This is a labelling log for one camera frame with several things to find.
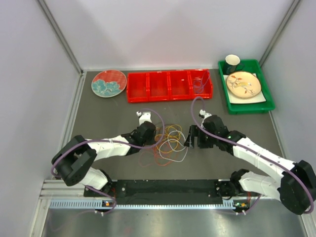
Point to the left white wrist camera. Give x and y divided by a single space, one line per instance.
143 117

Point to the white square plate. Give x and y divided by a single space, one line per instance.
235 100

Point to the beige bird pattern plate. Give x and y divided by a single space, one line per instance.
243 85

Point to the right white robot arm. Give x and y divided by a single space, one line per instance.
291 183

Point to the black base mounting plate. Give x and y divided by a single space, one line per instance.
173 192

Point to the aluminium frame right post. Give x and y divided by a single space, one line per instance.
285 21

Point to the aluminium frame post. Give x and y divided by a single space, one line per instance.
285 21
60 36

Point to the grey slotted cable duct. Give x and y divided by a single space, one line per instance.
104 205

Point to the aluminium frame left post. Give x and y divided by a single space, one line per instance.
60 36

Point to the green plastic tray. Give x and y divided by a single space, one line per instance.
251 66

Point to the white green cup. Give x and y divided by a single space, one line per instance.
232 64

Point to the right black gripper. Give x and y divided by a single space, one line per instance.
188 142

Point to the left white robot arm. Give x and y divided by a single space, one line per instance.
73 163

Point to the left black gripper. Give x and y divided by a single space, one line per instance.
152 140

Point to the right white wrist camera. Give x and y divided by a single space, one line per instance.
204 114

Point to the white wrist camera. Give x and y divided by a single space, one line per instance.
143 117
204 114

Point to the red blue floral plate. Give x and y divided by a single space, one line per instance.
109 83

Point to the red four-compartment bin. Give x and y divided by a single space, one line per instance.
157 86

